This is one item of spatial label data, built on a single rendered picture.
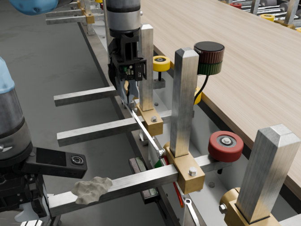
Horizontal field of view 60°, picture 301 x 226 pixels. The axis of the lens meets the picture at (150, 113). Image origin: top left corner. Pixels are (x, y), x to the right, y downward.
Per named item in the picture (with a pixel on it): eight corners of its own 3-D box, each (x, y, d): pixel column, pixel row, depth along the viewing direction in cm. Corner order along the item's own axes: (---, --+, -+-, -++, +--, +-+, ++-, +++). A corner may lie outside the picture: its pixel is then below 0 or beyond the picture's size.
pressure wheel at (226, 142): (214, 188, 64) (221, 154, 58) (198, 165, 71) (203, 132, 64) (241, 179, 67) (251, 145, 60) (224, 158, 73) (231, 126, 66)
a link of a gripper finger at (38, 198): (37, 205, 53) (26, 176, 48) (46, 202, 53) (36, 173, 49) (37, 225, 49) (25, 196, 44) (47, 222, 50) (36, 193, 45)
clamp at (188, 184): (183, 195, 60) (185, 180, 57) (161, 156, 70) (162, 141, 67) (205, 188, 61) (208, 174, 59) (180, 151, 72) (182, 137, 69)
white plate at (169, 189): (181, 228, 66) (184, 204, 60) (147, 159, 86) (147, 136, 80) (183, 228, 66) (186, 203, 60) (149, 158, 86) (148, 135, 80)
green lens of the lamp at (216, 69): (200, 77, 50) (201, 66, 49) (186, 64, 55) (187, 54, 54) (226, 72, 52) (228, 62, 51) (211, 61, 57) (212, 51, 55)
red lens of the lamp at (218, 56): (201, 65, 49) (203, 54, 48) (187, 53, 54) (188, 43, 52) (229, 60, 51) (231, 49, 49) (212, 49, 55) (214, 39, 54)
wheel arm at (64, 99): (56, 109, 96) (53, 99, 94) (55, 104, 99) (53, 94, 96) (165, 89, 108) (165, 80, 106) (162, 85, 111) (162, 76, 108)
